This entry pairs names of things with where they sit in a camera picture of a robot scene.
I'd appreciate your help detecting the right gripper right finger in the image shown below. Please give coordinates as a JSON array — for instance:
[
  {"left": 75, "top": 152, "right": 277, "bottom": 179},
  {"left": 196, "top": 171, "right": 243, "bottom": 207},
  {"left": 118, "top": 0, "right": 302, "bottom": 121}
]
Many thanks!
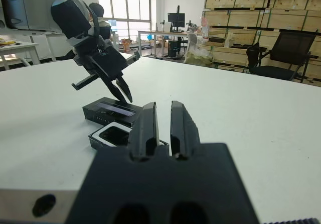
[{"left": 170, "top": 100, "right": 201, "bottom": 158}]

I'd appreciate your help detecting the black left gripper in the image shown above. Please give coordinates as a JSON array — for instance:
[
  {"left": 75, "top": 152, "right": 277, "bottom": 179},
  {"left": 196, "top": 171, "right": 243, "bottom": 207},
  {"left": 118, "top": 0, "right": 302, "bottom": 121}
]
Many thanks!
[{"left": 71, "top": 40, "right": 141, "bottom": 104}]

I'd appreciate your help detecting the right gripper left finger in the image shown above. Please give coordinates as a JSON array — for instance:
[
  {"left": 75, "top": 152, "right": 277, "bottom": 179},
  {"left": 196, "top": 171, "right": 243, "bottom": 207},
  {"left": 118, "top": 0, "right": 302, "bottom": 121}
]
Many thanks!
[{"left": 127, "top": 101, "right": 160, "bottom": 159}]

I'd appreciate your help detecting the black box lid with print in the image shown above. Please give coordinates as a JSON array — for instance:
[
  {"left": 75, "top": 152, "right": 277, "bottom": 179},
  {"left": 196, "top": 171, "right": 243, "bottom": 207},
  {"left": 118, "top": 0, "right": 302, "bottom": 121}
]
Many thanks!
[{"left": 82, "top": 96, "right": 143, "bottom": 129}]

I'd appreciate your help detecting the black box base white lining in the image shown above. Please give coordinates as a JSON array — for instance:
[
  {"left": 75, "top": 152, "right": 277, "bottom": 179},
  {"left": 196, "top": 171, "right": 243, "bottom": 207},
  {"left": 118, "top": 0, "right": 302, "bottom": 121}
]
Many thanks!
[{"left": 88, "top": 122, "right": 170, "bottom": 151}]

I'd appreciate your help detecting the blue lit screen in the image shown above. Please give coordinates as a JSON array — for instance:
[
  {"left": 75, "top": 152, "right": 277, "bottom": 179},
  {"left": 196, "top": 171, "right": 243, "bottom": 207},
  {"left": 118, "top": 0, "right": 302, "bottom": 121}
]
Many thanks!
[{"left": 107, "top": 19, "right": 118, "bottom": 33}]

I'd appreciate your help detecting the black computer tower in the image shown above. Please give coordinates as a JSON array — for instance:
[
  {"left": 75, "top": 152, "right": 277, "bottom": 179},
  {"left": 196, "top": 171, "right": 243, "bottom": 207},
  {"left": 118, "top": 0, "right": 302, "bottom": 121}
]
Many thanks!
[{"left": 168, "top": 40, "right": 182, "bottom": 58}]

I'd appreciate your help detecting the white office desk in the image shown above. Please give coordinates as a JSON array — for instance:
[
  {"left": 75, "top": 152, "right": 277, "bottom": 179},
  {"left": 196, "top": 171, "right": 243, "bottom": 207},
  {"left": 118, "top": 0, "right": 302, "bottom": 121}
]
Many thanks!
[{"left": 137, "top": 29, "right": 192, "bottom": 58}]

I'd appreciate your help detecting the olive green bag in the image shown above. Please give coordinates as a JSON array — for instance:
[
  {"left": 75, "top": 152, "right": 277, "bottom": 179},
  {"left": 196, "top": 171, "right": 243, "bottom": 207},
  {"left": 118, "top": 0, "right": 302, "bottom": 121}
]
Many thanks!
[{"left": 185, "top": 45, "right": 214, "bottom": 68}]

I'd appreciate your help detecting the seated person dark hair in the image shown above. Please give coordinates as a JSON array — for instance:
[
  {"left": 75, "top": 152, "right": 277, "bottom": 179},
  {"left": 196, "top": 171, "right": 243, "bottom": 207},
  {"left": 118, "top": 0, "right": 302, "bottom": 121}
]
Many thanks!
[{"left": 88, "top": 2, "right": 112, "bottom": 48}]

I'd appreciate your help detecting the large window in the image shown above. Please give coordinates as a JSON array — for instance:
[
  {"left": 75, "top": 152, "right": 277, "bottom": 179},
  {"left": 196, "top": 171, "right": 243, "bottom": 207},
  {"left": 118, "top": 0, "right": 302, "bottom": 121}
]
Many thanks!
[{"left": 96, "top": 0, "right": 153, "bottom": 42}]

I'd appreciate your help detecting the black computer monitor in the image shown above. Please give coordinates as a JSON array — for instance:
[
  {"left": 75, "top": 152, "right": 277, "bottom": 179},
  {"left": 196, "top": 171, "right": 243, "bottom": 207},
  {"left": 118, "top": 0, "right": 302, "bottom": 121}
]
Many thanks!
[{"left": 167, "top": 12, "right": 186, "bottom": 33}]

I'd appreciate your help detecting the white side table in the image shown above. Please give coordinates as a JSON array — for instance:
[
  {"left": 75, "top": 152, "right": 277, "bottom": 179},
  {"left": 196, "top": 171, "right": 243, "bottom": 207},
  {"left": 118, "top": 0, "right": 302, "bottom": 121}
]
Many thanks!
[{"left": 0, "top": 40, "right": 41, "bottom": 71}]

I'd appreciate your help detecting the black chair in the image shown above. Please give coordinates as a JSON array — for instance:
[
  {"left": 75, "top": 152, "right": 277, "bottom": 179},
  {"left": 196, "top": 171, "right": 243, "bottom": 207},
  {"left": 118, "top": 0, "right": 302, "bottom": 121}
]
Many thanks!
[{"left": 249, "top": 29, "right": 319, "bottom": 83}]

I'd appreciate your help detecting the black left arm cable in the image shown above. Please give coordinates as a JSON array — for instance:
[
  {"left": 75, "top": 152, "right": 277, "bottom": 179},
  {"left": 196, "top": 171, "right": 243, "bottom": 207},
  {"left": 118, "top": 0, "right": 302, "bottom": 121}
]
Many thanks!
[{"left": 87, "top": 7, "right": 101, "bottom": 49}]

